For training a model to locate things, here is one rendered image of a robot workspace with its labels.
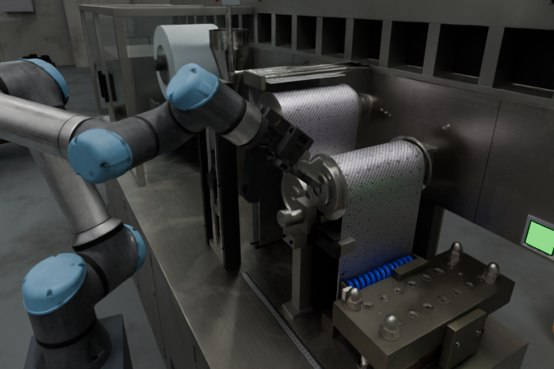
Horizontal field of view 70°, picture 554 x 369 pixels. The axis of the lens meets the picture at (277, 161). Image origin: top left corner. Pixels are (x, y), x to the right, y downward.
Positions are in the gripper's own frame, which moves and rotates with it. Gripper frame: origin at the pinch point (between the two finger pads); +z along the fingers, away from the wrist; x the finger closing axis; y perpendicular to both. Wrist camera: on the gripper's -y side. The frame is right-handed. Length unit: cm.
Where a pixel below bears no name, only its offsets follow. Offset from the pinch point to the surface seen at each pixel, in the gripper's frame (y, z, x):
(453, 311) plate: -5.9, 30.6, -24.1
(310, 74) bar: 23.9, 1.2, 24.4
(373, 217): 1.5, 16.3, -5.6
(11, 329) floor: -152, 16, 149
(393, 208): 5.8, 20.5, -5.6
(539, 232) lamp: 17.1, 32.5, -28.8
